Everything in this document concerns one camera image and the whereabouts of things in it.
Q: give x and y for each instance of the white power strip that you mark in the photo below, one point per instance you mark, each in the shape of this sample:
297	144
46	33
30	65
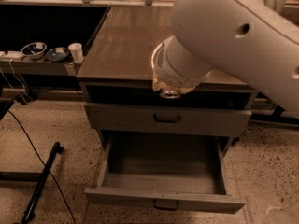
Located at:
15	55

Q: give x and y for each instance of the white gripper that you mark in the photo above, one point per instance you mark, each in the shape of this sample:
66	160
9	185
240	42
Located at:
163	66

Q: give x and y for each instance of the dark blue bowl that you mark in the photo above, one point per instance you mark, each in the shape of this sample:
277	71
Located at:
57	54

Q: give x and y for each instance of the open lower grey drawer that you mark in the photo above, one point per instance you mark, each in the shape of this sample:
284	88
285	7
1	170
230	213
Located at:
166	172

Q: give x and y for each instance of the black metal stand leg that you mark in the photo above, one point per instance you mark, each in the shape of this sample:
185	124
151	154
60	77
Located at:
29	212

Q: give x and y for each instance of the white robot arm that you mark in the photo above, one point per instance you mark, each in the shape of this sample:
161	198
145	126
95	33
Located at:
247	39

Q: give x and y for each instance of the closed upper grey drawer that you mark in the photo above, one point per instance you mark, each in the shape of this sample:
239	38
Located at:
158	119

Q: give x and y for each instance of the grey side shelf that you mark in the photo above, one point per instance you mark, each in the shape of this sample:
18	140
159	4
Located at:
39	68

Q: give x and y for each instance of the grey drawer cabinet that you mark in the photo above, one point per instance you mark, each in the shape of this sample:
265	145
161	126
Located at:
117	69

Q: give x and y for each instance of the white paper cup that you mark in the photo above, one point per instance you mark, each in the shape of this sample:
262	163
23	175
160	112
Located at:
76	51

